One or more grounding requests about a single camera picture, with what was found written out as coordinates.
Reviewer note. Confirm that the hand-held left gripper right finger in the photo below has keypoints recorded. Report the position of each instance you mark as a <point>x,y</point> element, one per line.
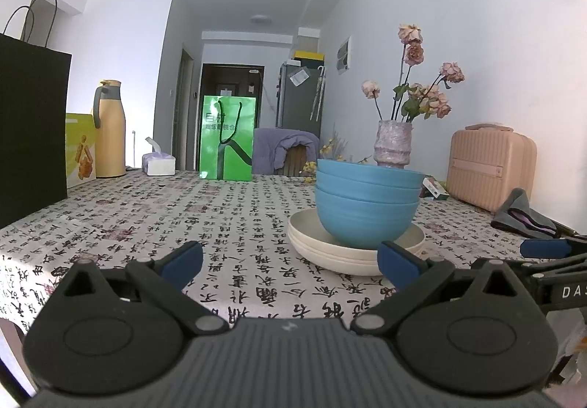
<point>399,263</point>

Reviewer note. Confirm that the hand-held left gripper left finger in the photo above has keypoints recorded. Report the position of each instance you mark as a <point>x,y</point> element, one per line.
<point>183,259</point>

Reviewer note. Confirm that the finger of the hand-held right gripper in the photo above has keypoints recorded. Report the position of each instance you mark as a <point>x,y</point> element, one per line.
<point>545,248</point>
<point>564,289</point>

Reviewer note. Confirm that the blue bowl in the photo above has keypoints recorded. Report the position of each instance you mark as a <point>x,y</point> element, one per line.
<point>367,224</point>
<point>367,172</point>
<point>367,196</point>

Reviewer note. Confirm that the calligraphy print tablecloth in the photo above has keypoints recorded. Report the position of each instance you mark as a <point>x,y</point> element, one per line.
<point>183,215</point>

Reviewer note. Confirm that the grey folded cloth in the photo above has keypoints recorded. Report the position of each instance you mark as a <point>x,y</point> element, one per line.
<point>513,211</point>

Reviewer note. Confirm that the small white green box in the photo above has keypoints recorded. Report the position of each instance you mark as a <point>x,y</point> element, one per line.
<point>433,190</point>

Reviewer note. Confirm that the tissue pack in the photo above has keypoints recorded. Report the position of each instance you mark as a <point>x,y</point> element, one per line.
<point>158,167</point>

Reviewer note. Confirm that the pink small suitcase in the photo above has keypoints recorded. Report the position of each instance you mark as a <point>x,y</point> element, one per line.
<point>486,169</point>

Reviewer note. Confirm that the green paper bag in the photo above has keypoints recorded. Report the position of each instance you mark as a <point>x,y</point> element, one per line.
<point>211,160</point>

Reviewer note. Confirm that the mottled pink vase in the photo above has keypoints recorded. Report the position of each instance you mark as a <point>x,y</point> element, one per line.
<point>392,142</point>

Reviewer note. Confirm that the yellow flower branch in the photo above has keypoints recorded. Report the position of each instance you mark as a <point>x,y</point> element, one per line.
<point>309,167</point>

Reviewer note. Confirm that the dried pale grass bunch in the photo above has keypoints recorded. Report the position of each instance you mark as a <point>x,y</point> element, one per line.
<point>335,142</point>

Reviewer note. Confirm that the chair with purple jacket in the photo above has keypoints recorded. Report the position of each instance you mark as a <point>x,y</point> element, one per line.
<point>268,151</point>

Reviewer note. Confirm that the beige thermos jug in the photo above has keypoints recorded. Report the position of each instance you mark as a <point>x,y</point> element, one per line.
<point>112,137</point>

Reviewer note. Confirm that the wooden chair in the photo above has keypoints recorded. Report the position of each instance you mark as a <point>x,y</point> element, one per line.
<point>296,160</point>

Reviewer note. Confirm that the yellow-green snack box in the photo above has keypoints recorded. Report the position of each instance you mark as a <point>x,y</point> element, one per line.
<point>78,128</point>

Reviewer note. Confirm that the dark brown door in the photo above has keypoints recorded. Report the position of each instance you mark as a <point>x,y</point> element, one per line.
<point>211,82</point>

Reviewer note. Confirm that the grey refrigerator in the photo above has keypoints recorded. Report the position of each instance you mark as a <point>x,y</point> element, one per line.
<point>293,114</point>

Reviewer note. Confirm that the white umbrella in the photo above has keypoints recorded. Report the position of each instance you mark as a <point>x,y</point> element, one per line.
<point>317,92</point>

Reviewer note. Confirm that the black paper bag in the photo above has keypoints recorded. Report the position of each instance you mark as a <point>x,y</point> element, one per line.
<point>32,137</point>

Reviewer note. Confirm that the dried pink roses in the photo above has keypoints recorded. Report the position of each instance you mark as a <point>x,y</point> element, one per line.
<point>412,53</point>

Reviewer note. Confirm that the yellow and black box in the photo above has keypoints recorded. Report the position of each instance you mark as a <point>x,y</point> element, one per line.
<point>308,59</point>

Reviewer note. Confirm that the round ceiling lamp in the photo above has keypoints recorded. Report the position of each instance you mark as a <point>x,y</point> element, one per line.
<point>261,19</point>

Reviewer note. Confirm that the white wall panel box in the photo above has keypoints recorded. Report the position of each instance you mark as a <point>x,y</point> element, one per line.
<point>343,54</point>

